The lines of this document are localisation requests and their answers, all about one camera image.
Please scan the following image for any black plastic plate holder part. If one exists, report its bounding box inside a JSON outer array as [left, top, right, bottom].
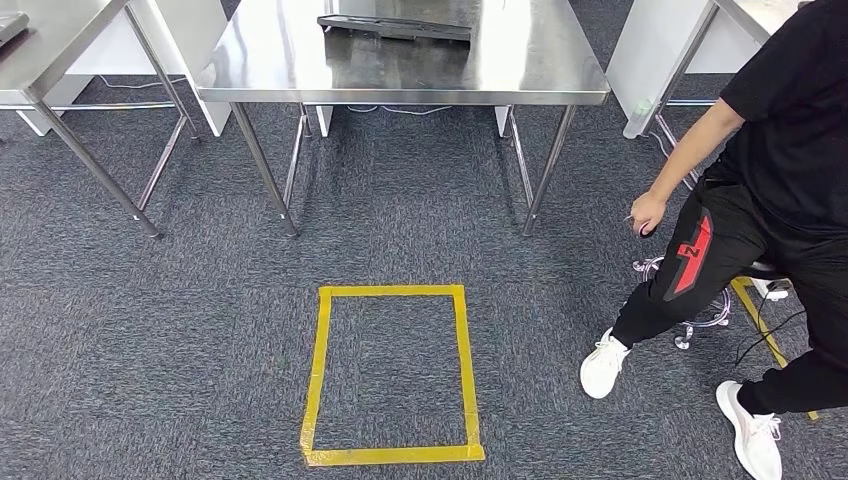
[[316, 14, 473, 42]]

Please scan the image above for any white power strip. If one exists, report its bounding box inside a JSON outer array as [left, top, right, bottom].
[[751, 278, 793, 303]]

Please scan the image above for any person's right hand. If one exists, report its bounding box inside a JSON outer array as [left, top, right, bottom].
[[629, 192, 668, 236]]

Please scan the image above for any yellow floor tape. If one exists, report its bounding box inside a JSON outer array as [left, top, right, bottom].
[[730, 276, 821, 422], [299, 284, 486, 468]]

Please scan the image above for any white upright panel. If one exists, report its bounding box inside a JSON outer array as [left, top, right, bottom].
[[606, 0, 763, 140], [16, 0, 232, 138]]

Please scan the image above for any black controller cable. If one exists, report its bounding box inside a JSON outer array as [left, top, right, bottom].
[[733, 291, 808, 367]]

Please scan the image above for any chrome swivel stool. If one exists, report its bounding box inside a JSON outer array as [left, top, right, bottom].
[[632, 254, 790, 351]]

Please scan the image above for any person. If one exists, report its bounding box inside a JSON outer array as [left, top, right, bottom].
[[579, 0, 848, 480]]

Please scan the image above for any white floor cable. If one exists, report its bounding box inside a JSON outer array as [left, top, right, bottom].
[[649, 129, 700, 190], [99, 74, 188, 91], [347, 103, 453, 118]]

